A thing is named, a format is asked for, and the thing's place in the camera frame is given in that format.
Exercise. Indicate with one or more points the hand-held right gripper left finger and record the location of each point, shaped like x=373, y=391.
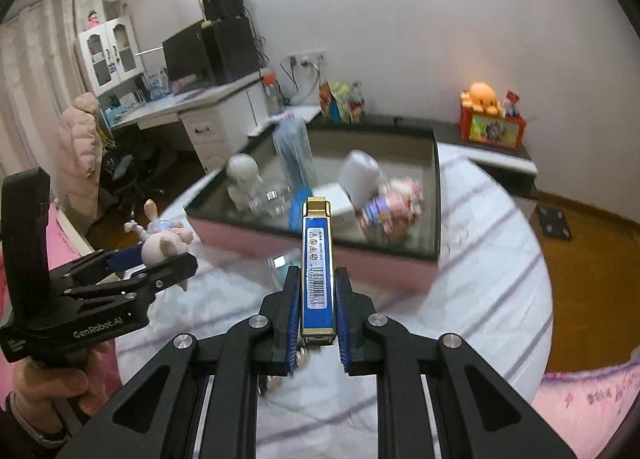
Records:
x=292, y=319

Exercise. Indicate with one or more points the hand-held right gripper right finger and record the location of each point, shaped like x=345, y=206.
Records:
x=344, y=324

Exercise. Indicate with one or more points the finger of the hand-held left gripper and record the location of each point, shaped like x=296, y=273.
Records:
x=170, y=271
x=125, y=259

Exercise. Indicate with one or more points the pink pig figure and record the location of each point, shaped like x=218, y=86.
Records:
x=165, y=244

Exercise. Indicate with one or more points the blue gold box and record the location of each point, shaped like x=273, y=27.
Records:
x=317, y=279

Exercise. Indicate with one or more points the pink box with dark rim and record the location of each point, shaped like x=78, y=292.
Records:
x=380, y=264

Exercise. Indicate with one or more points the blue pink brick figure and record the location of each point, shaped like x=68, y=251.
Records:
x=380, y=216

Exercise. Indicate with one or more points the clear plastic container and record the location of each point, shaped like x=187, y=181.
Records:
x=292, y=149

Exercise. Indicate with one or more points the person's left forearm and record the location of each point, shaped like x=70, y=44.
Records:
x=25, y=434

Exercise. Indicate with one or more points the person's left hand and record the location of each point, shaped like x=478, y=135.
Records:
x=50, y=389

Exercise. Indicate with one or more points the clear teal plastic item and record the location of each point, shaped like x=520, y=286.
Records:
x=277, y=271

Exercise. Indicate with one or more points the black office chair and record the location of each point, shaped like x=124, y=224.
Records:
x=132, y=169

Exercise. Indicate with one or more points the white bear figure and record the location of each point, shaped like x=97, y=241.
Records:
x=242, y=179

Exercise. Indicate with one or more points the clear glass jar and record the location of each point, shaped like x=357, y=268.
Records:
x=272, y=201

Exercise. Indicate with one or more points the pink padded jacket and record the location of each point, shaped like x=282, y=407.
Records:
x=77, y=139

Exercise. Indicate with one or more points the white desk with drawers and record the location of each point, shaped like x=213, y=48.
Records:
x=215, y=129

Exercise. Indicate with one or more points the white cylinder container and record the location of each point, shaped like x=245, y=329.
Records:
x=360, y=171

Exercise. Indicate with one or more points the beige curtain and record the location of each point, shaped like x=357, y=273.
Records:
x=35, y=79

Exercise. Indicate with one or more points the plastic bottle with orange cap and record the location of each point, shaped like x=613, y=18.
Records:
x=271, y=94

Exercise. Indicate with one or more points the white glass-door hutch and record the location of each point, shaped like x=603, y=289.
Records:
x=107, y=54

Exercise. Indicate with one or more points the black computer monitor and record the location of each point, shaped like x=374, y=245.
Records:
x=185, y=56

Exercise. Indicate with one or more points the orange picture box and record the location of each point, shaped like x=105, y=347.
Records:
x=325, y=101

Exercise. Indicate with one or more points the red snack package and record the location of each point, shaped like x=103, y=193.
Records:
x=357, y=104

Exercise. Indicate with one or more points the black computer tower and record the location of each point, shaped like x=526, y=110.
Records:
x=232, y=49

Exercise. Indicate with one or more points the black floor scale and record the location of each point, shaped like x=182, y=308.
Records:
x=552, y=222

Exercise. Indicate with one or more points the small pink doll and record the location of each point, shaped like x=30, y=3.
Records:
x=92, y=20

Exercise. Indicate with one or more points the red crate with picture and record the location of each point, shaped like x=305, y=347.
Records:
x=492, y=129

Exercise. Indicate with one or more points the pink printed blanket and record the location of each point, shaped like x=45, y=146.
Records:
x=590, y=414

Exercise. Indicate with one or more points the orange octopus plush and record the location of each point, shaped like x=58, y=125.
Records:
x=482, y=95

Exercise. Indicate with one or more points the black box on tower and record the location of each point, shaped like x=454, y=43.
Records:
x=222, y=1

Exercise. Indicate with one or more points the small toy figure in crate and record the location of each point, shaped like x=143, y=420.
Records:
x=511, y=104

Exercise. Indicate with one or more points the white wall power strip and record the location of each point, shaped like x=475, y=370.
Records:
x=306, y=58

